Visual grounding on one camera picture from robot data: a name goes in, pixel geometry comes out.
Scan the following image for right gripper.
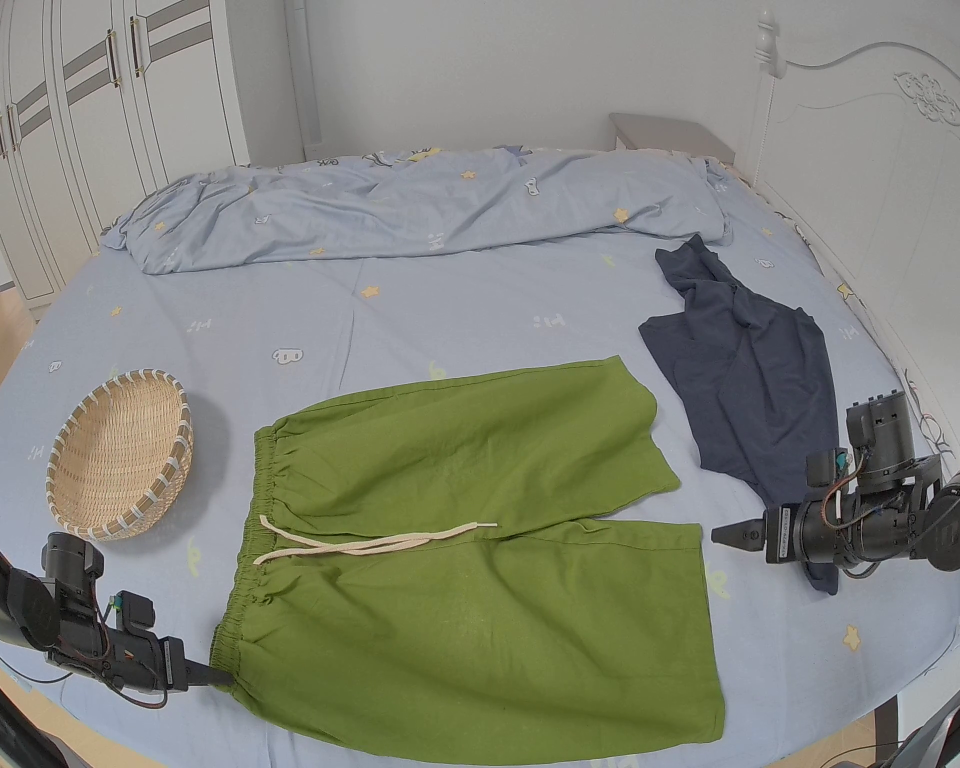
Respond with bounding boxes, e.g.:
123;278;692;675
711;501;837;565

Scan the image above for pale blue quilt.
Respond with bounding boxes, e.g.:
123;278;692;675
99;144;735;276

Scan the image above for bed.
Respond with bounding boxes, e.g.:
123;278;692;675
0;7;960;768

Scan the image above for grey bedside table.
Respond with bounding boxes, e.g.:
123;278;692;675
609;112;740;162

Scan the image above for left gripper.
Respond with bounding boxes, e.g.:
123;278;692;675
108;633;226;695

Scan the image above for dark blue garment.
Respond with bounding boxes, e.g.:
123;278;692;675
637;234;841;597

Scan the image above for round woven basket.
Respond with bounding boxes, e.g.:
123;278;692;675
46;367;195;541

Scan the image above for green shorts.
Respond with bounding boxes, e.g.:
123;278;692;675
210;356;727;745

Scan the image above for white wardrobe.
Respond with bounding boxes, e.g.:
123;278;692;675
0;0;250;324

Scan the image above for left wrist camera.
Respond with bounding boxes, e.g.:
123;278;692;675
110;591;157;637

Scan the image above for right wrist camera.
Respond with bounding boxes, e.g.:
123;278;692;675
806;447;854;490

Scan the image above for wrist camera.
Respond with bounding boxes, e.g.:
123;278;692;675
806;447;854;490
110;591;157;637

